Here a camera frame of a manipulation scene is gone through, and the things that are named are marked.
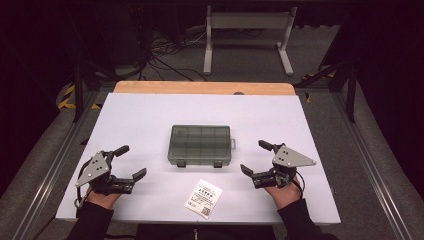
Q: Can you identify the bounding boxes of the yellow black hazard tape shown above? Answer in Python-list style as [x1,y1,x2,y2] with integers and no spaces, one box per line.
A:
[301,71,335,104]
[57,83,103,111]

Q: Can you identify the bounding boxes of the white metal stand frame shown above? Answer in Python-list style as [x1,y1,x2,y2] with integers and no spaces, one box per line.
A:
[202,4,299,77]

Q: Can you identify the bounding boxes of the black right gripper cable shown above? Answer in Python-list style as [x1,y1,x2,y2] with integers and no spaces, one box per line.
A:
[292,169,306,198]

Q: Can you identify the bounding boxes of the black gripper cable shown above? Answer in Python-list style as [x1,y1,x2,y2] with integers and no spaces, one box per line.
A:
[75,159,98,210]
[292,169,306,198]

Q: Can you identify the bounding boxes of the person's dark torso clothing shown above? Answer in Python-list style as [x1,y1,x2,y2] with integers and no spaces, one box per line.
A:
[135,223,278,240]

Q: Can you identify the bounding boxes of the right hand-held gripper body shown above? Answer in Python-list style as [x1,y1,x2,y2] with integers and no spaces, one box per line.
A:
[252,143,317,190]

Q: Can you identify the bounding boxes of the white table cover board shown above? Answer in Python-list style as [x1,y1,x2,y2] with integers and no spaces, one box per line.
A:
[55,92,342,225]

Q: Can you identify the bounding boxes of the small white printed packet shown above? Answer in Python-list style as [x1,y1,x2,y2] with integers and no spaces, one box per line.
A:
[183,178,224,220]

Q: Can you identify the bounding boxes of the black metal stand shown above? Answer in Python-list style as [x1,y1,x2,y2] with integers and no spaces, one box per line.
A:
[293,59,360,124]
[63,6,118,124]

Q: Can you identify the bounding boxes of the person's left hand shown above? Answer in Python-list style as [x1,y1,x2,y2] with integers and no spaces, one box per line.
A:
[85,187,123,211]

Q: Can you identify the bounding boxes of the grey clear plastic compartment box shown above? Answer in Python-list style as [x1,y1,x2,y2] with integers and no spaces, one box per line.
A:
[167,124,237,169]

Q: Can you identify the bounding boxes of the aluminium floor rail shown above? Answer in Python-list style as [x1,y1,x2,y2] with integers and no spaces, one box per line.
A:
[330,90,417,240]
[10,90,103,240]

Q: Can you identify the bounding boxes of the person's right hand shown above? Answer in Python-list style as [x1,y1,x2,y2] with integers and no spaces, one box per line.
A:
[264,176,303,211]

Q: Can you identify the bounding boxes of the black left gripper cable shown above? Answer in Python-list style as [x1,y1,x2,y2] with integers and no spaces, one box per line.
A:
[75,159,98,210]

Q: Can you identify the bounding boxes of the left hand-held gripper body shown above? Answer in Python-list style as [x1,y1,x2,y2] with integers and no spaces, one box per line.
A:
[74,150,135,196]

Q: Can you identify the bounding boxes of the black floor cables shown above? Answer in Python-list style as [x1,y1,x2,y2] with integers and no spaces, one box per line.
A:
[141,28,210,83]

